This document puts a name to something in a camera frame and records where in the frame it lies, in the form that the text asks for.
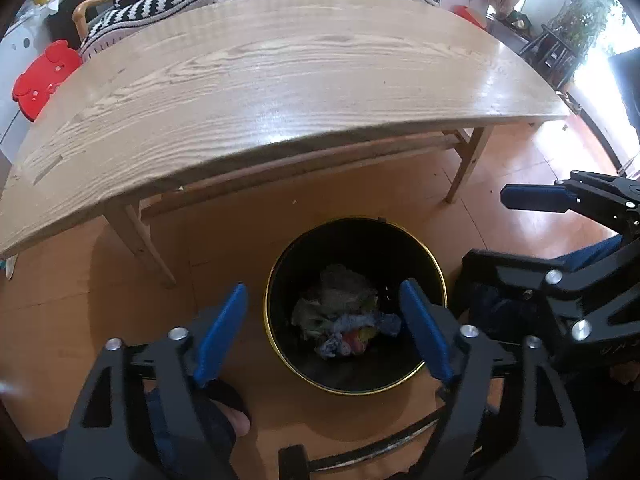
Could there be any person's left foot black slipper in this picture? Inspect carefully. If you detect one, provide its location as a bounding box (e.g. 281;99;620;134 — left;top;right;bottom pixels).
200;379;252;466

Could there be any wooden chair armrest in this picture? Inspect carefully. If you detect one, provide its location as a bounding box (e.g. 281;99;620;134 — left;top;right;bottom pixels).
72;0;117;43

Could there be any clear plastic bag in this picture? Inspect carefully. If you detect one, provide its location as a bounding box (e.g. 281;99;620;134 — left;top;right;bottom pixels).
291;264;402;361

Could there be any red bear-shaped stool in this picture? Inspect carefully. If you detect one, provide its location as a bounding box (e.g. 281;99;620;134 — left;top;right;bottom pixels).
12;40;84;122

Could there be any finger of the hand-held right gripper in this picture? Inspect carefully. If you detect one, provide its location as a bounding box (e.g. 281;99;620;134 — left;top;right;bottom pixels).
501;170;640;239
459;237;640;374

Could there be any dark flat screen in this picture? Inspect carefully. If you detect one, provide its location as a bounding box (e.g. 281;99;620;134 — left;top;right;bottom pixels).
606;47;640;128

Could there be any black plant stand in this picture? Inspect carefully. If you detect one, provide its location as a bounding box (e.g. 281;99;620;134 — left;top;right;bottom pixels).
519;25;582;92

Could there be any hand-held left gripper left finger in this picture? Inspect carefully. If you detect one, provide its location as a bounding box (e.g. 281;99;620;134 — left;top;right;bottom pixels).
57;282;250;480

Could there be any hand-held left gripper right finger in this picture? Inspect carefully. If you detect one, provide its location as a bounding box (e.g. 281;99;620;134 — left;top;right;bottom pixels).
399;279;589;480

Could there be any black trash bin gold rim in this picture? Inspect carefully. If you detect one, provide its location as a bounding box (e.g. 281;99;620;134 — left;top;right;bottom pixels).
263;217;448;395

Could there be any small red plastic stool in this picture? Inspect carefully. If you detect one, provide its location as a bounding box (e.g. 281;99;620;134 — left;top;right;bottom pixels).
451;5;490;32

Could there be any green potted plant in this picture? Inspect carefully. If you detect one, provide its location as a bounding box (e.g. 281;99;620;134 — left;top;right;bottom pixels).
549;0;618;63

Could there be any wooden table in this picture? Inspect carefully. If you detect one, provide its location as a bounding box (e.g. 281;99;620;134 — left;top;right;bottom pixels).
0;0;572;289

